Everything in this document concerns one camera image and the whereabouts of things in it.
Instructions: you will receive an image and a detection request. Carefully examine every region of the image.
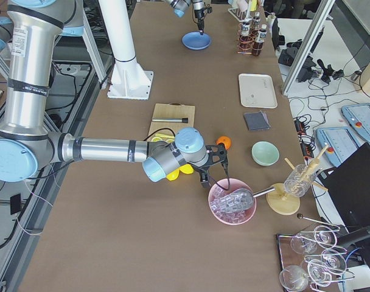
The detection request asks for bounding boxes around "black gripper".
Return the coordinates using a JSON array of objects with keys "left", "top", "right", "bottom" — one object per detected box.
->
[
  {"left": 191, "top": 143, "right": 229, "bottom": 187},
  {"left": 192, "top": 0, "right": 206, "bottom": 34}
]

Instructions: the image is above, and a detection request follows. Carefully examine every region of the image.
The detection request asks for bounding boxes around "orange fruit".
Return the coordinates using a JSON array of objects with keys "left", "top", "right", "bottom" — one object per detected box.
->
[{"left": 216, "top": 136, "right": 232, "bottom": 150}]

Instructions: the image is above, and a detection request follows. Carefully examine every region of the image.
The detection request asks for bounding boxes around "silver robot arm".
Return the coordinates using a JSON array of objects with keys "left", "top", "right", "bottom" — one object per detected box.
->
[{"left": 0, "top": 1, "right": 228, "bottom": 186}]

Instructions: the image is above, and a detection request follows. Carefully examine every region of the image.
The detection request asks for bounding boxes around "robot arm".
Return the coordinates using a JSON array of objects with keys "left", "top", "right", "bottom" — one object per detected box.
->
[{"left": 166, "top": 0, "right": 208, "bottom": 35}]

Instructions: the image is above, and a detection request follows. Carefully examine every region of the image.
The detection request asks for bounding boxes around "blue round plate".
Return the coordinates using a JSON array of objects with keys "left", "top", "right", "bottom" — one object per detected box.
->
[{"left": 181, "top": 32, "right": 211, "bottom": 50}]

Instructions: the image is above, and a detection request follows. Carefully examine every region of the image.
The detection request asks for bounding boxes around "upper whole lemon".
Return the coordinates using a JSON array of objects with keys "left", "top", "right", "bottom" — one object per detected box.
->
[{"left": 179, "top": 164, "right": 194, "bottom": 175}]

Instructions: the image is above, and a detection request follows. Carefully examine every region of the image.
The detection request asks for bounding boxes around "whole lemon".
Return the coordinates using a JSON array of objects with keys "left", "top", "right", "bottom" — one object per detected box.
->
[
  {"left": 179, "top": 164, "right": 194, "bottom": 175},
  {"left": 166, "top": 169, "right": 180, "bottom": 181}
]

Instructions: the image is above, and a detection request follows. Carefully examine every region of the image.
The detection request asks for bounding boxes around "pink bowl with ice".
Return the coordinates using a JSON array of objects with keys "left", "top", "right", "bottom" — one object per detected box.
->
[{"left": 208, "top": 178, "right": 257, "bottom": 226}]

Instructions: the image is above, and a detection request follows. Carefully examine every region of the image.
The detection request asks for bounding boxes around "steel muddler black tip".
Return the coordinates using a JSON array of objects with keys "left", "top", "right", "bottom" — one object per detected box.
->
[{"left": 152, "top": 117, "right": 189, "bottom": 123}]

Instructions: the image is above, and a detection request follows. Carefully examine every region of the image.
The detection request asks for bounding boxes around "mint green bowl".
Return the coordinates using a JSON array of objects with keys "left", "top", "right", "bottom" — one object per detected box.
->
[{"left": 251, "top": 141, "right": 280, "bottom": 166}]

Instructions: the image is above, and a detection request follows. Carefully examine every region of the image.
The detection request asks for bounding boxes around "lower whole lemon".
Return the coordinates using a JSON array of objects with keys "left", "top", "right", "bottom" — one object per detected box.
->
[{"left": 166, "top": 169, "right": 180, "bottom": 181}]

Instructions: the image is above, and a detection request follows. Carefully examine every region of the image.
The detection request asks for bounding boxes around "grey folded cloth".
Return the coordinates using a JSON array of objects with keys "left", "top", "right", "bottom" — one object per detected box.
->
[{"left": 243, "top": 111, "right": 271, "bottom": 131}]

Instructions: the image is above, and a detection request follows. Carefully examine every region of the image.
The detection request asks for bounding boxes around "metal ice scoop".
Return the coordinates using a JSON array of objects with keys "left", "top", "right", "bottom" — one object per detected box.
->
[{"left": 221, "top": 187, "right": 275, "bottom": 213}]

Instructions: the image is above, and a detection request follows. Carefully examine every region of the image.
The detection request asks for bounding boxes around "right rear tea bottle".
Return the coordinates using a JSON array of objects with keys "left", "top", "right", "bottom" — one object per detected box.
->
[{"left": 238, "top": 18, "right": 251, "bottom": 52}]

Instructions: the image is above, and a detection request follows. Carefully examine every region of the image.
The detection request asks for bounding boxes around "tea bottle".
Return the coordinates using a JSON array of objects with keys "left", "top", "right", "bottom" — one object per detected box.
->
[
  {"left": 251, "top": 12, "right": 260, "bottom": 35},
  {"left": 251, "top": 24, "right": 267, "bottom": 56},
  {"left": 238, "top": 18, "right": 251, "bottom": 52}
]

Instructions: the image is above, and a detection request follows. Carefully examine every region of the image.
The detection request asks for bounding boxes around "left rear tea bottle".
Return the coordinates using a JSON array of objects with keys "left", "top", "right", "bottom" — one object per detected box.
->
[{"left": 251, "top": 12, "right": 260, "bottom": 35}]

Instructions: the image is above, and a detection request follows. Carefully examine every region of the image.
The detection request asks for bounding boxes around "yellow plastic knife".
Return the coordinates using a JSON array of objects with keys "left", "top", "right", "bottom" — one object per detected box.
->
[{"left": 155, "top": 133, "right": 175, "bottom": 139}]

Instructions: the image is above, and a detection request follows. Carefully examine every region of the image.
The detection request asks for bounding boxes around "bamboo cutting board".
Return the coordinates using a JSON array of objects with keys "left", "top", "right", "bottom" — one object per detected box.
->
[{"left": 147, "top": 103, "right": 195, "bottom": 141}]

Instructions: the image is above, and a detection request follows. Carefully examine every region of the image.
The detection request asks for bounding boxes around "lower lemon slice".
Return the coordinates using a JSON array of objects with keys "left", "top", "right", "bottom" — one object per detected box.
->
[{"left": 151, "top": 137, "right": 162, "bottom": 142}]

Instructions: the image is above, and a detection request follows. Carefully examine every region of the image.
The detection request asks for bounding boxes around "front tea bottle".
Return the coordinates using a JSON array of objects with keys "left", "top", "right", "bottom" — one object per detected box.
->
[{"left": 251, "top": 24, "right": 267, "bottom": 56}]

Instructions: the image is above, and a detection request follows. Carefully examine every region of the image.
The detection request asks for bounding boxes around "cream rabbit tray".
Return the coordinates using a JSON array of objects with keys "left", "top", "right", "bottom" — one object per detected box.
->
[{"left": 239, "top": 73, "right": 278, "bottom": 109}]

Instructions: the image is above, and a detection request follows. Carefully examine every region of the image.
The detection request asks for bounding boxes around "wooden cup stand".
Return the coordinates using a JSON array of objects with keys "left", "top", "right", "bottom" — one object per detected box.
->
[{"left": 266, "top": 144, "right": 328, "bottom": 215}]

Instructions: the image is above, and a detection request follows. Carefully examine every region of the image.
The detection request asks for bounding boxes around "clear glass on stand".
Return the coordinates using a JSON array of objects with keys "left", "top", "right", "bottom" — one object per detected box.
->
[{"left": 284, "top": 164, "right": 316, "bottom": 198}]

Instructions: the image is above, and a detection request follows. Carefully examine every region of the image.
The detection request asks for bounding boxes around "lower teach pendant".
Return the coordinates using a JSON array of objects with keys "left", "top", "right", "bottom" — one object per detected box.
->
[{"left": 316, "top": 127, "right": 361, "bottom": 167}]

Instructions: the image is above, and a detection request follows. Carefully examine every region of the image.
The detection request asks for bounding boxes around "teach pendant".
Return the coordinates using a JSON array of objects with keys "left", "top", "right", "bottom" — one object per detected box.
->
[
  {"left": 316, "top": 127, "right": 361, "bottom": 167},
  {"left": 341, "top": 103, "right": 370, "bottom": 143}
]

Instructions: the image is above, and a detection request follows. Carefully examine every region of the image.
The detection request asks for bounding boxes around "black laptop monitor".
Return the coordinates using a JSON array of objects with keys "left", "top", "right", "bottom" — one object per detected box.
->
[{"left": 322, "top": 142, "right": 370, "bottom": 261}]

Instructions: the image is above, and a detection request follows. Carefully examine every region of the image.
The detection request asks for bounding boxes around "upper teach pendant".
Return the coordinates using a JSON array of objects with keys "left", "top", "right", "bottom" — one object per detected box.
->
[{"left": 341, "top": 103, "right": 370, "bottom": 143}]

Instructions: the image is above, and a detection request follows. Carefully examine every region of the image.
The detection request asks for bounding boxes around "copper wire bottle rack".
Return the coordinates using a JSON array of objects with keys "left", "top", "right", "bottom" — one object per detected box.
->
[{"left": 237, "top": 19, "right": 259, "bottom": 54}]

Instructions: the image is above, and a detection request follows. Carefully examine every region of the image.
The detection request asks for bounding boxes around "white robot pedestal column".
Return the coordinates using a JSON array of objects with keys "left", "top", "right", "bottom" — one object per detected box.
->
[{"left": 99, "top": 0, "right": 136, "bottom": 74}]

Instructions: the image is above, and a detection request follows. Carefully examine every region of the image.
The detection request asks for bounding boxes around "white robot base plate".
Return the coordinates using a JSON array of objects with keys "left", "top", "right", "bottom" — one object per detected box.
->
[{"left": 107, "top": 71, "right": 154, "bottom": 100}]

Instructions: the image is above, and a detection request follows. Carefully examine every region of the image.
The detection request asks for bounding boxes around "aluminium frame post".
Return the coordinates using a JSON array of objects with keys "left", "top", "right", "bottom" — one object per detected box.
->
[{"left": 281, "top": 0, "right": 335, "bottom": 96}]

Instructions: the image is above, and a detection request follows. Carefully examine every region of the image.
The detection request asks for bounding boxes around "wire wine glass rack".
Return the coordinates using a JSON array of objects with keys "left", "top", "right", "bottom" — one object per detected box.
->
[{"left": 276, "top": 223, "right": 355, "bottom": 291}]

